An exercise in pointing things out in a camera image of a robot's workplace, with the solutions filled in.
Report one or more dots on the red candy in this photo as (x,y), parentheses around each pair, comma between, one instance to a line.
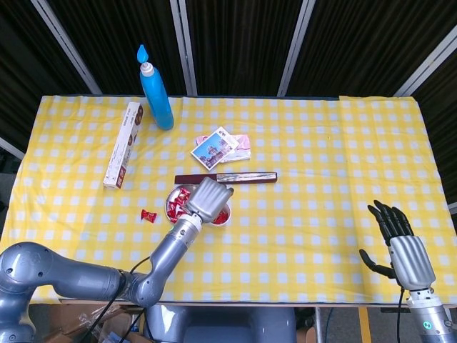
(171,206)
(175,215)
(149,215)
(180,204)
(184,193)
(222,216)

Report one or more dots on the white paper cup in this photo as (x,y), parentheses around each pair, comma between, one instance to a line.
(229,211)

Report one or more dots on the round steel plate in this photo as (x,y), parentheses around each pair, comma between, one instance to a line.
(171,196)

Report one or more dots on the brown cardboard box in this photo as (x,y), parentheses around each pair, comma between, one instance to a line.
(64,318)

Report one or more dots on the blue detergent bottle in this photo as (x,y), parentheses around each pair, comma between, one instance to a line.
(157,100)

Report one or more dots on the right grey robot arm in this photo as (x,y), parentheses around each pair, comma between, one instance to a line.
(432,321)

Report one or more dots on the metal table leg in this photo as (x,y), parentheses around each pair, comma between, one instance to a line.
(320,325)

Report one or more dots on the postcard with building picture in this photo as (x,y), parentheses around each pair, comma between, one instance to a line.
(212,150)

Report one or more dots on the long white wrap box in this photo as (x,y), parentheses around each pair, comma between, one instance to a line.
(123,146)

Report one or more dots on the yellow white checkered tablecloth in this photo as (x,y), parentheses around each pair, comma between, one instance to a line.
(285,232)

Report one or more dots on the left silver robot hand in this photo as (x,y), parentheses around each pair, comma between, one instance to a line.
(209,198)

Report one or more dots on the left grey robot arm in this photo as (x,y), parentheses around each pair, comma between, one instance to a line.
(71,278)

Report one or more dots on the yellow floor tape strip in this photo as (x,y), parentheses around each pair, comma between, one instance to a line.
(364,325)

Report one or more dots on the clear plastic bag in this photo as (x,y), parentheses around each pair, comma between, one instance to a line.
(94,325)

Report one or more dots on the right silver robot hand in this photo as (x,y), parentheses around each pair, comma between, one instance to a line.
(410,261)

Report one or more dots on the white frame post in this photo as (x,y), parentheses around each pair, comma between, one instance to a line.
(69,50)
(428,71)
(296,46)
(453,208)
(184,46)
(10,147)

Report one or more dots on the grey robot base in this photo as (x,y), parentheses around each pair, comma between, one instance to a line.
(221,325)

